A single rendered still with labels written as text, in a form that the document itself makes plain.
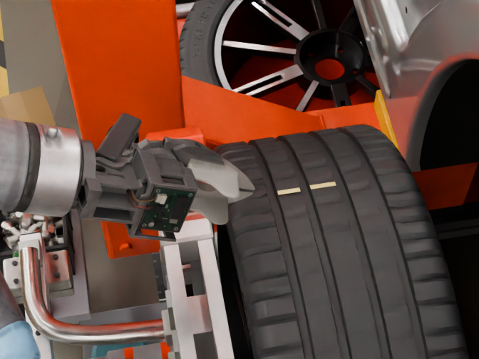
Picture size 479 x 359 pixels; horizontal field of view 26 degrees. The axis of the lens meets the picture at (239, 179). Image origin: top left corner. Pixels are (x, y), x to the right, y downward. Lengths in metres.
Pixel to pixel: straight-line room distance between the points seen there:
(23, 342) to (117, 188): 0.18
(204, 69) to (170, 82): 0.68
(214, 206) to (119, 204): 0.13
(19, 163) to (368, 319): 0.42
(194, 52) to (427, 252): 1.12
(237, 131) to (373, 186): 0.51
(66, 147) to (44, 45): 1.92
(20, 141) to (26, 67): 1.88
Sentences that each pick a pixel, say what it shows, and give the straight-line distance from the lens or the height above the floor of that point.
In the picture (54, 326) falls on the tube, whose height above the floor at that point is 1.01.
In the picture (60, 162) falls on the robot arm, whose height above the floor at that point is 1.38.
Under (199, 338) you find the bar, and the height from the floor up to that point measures 1.07.
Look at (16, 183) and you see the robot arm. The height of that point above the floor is 1.39.
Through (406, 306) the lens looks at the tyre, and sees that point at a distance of 1.18.
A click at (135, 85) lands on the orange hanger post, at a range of 1.51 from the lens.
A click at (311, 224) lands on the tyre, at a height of 1.17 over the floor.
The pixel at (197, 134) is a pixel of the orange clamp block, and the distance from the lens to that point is 1.33.
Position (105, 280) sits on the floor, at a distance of 2.51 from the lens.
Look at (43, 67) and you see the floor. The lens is 2.88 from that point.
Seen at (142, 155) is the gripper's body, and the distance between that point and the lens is 1.07.
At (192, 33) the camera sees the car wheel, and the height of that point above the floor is 0.50.
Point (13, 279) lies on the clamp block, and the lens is 1.46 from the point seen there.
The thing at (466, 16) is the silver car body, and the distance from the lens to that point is 1.37.
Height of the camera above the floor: 2.22
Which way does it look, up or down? 58 degrees down
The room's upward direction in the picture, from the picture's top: straight up
